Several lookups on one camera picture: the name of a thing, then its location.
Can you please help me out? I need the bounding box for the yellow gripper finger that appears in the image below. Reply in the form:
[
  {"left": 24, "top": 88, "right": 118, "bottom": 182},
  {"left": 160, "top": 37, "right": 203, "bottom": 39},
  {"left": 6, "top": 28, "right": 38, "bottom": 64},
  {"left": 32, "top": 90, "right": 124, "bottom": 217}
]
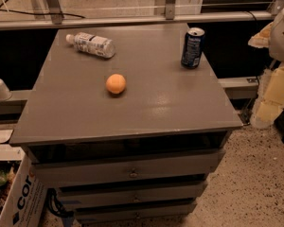
[
  {"left": 248, "top": 23, "right": 273, "bottom": 48},
  {"left": 250, "top": 63, "right": 284, "bottom": 129}
]

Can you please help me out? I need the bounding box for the blue pepsi can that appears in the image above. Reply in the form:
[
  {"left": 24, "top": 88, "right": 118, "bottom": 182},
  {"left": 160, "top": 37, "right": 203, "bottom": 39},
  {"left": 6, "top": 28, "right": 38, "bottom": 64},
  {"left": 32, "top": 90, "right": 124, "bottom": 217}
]
[{"left": 181, "top": 27, "right": 205, "bottom": 69}]

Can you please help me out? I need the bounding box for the orange fruit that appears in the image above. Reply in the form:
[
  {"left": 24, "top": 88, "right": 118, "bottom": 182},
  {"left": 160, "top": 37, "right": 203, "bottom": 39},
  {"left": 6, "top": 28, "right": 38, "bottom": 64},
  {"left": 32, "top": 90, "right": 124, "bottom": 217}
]
[{"left": 106, "top": 74, "right": 126, "bottom": 95}]

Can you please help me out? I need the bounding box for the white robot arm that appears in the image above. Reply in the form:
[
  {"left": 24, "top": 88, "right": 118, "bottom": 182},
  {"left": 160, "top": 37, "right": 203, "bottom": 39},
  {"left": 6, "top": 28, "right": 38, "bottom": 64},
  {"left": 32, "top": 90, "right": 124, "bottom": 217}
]
[{"left": 248, "top": 8, "right": 284, "bottom": 129}]

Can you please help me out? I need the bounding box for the clear plastic water bottle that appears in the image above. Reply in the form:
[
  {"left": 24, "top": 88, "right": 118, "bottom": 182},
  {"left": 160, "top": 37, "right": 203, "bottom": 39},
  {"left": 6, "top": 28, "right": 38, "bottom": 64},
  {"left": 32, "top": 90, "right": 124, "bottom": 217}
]
[{"left": 65, "top": 32, "right": 115, "bottom": 59}]

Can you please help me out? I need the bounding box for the grey drawer cabinet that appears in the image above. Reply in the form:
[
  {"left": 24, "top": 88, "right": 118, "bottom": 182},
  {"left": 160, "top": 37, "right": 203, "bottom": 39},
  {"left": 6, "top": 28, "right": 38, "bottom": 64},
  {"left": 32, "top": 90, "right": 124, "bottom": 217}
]
[{"left": 10, "top": 25, "right": 241, "bottom": 227}]

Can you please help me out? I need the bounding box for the white cardboard box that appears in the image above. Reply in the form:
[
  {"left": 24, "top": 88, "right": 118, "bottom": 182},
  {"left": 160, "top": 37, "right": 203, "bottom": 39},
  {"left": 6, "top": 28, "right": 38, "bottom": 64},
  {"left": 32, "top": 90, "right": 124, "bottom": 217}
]
[{"left": 0, "top": 130, "right": 46, "bottom": 227}]

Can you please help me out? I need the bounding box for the black cable bundle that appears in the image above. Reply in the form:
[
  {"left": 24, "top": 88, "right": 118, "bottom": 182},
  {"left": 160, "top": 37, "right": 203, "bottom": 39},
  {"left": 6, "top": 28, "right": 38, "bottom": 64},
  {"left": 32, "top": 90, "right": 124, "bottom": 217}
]
[{"left": 45, "top": 188, "right": 74, "bottom": 219}]

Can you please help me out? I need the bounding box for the metal frame rail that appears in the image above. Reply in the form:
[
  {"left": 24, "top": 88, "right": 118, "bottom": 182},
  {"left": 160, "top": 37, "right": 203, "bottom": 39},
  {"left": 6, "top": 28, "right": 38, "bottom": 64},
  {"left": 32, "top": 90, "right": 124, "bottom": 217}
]
[{"left": 0, "top": 10, "right": 275, "bottom": 30}]

